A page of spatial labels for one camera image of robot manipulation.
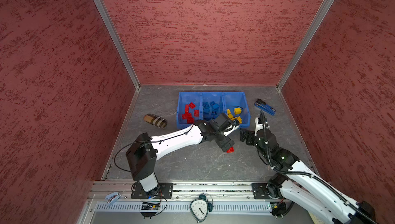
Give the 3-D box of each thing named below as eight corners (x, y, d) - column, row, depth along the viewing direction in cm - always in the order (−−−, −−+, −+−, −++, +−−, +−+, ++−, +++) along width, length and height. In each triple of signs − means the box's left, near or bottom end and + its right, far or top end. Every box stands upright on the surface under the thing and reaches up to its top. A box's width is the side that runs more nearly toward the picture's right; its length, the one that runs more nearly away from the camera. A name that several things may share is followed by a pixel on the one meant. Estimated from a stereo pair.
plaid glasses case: (143, 121, 102) (142, 118, 99) (149, 115, 106) (147, 111, 102) (162, 130, 98) (161, 127, 95) (167, 123, 102) (166, 119, 99)
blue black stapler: (253, 105, 112) (254, 102, 109) (256, 101, 114) (257, 97, 111) (273, 116, 106) (275, 113, 103) (276, 111, 108) (278, 108, 105)
